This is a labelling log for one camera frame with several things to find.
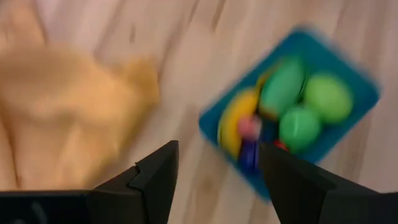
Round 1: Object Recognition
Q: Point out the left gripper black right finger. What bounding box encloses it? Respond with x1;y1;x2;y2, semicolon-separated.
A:
259;143;380;224

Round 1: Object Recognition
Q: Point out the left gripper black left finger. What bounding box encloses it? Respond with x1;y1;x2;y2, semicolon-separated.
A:
88;139;180;224

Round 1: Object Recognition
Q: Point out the red toy strawberry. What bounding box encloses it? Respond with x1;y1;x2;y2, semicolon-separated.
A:
272;139;290;153

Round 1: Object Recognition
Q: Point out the purple toy eggplant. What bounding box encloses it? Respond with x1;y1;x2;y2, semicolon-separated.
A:
238;139;261;174

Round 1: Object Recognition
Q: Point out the green toy bell pepper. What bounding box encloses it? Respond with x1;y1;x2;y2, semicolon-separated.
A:
278;105;323;153

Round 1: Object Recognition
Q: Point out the small pink toy fruit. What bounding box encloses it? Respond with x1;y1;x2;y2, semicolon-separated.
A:
238;114;264;142

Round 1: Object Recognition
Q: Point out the yellow toy banana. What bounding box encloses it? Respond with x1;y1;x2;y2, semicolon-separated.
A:
217;88;261;159

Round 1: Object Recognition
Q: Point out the light green toy fruit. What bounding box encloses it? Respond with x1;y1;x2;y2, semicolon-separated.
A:
303;72;354;124

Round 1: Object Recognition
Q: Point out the green oblong toy vegetable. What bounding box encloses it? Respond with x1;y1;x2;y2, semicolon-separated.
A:
258;57;307;121

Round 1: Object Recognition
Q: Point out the orange cloth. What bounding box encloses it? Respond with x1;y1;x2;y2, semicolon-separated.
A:
0;18;161;190

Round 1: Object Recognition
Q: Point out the teal plate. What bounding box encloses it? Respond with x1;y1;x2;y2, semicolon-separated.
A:
198;26;382;202

